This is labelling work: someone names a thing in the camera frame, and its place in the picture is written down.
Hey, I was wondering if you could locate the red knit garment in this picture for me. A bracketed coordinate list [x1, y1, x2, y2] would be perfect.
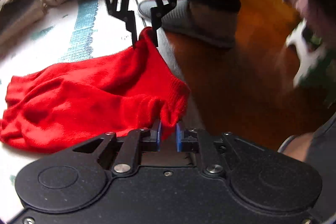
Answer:
[1, 27, 190, 153]

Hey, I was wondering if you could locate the cream folded garment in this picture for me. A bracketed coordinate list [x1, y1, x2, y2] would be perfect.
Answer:
[1, 0, 46, 45]

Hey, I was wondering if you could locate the grey slipper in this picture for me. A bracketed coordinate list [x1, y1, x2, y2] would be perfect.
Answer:
[137, 0, 237, 49]

